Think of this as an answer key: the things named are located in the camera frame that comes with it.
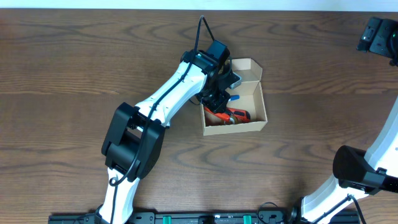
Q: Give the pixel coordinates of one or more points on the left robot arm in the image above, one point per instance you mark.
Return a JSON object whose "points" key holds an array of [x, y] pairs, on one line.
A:
{"points": [[134, 139]]}

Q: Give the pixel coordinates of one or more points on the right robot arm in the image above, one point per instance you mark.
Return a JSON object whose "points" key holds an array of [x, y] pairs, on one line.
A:
{"points": [[356, 174]]}

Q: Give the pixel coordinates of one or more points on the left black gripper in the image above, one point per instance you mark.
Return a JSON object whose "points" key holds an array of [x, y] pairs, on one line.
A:
{"points": [[216, 104]]}

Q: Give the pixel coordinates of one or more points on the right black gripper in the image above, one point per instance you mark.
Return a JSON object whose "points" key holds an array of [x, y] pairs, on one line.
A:
{"points": [[370, 35]]}

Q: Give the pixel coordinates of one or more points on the blue whiteboard marker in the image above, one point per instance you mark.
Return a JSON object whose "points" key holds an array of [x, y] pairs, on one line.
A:
{"points": [[234, 97]]}

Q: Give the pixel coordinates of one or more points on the cardboard box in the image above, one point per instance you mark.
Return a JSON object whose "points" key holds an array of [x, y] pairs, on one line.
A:
{"points": [[250, 99]]}

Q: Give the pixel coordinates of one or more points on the red utility knife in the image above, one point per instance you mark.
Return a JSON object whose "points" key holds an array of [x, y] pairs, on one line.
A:
{"points": [[239, 115]]}

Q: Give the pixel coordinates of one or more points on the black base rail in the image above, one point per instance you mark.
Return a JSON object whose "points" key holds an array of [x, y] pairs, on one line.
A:
{"points": [[264, 216]]}

